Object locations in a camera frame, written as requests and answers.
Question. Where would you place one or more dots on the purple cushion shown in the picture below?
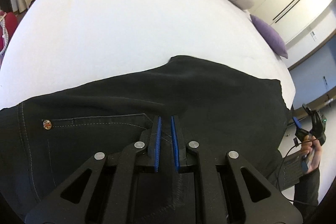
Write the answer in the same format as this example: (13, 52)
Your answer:
(270, 35)

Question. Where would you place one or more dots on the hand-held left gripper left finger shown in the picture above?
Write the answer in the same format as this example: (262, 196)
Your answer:
(158, 145)

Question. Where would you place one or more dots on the person's right hand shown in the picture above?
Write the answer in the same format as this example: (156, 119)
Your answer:
(315, 154)

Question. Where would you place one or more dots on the black denim pants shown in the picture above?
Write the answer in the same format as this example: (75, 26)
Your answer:
(210, 98)

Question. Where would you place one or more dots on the bed with white sheet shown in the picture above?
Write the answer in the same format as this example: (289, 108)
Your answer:
(131, 16)

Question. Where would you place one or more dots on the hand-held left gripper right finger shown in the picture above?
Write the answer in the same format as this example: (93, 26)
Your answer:
(174, 145)

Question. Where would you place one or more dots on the person's right forearm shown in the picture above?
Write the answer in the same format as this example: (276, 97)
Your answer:
(305, 192)

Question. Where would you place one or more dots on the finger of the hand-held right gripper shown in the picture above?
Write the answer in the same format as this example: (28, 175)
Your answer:
(308, 109)
(297, 123)

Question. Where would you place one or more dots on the white wall socket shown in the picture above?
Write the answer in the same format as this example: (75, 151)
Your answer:
(313, 35)
(325, 81)

